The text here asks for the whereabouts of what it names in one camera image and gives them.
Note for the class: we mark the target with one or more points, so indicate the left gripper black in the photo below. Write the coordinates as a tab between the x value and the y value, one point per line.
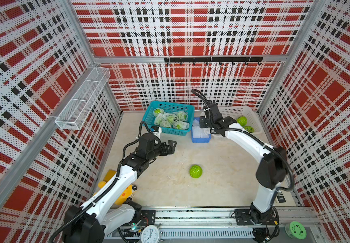
165	152

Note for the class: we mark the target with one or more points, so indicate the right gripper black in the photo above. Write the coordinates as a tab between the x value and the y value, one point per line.
202	120

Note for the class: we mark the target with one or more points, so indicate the green custard apple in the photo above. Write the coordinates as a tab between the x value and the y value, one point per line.
195	171
249	129
242	120

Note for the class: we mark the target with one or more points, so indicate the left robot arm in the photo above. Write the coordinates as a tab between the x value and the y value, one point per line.
93	220

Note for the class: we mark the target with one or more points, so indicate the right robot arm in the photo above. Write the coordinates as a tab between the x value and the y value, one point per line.
273	173

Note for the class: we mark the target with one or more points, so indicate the stack of white foam nets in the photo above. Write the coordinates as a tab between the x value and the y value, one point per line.
197	132

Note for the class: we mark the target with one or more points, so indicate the blue plastic tray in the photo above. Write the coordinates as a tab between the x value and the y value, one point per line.
201	140

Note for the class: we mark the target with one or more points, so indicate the teal plastic basket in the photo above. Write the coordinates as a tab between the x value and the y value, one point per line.
168	107

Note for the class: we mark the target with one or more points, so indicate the white plastic basket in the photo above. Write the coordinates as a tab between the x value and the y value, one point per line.
245	116

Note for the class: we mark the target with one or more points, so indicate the yellow plush toy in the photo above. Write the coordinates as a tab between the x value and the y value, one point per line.
112	187

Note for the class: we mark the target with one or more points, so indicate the white remote control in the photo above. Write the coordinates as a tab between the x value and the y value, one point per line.
280	198

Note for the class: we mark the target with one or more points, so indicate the green tape spool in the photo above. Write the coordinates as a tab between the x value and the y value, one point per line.
295	230

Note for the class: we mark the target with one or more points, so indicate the black hook rail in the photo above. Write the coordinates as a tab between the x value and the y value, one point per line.
193	60

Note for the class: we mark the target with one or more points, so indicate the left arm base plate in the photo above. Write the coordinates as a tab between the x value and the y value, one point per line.
145	218

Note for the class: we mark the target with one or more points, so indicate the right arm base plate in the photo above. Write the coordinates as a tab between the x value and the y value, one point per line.
248	217

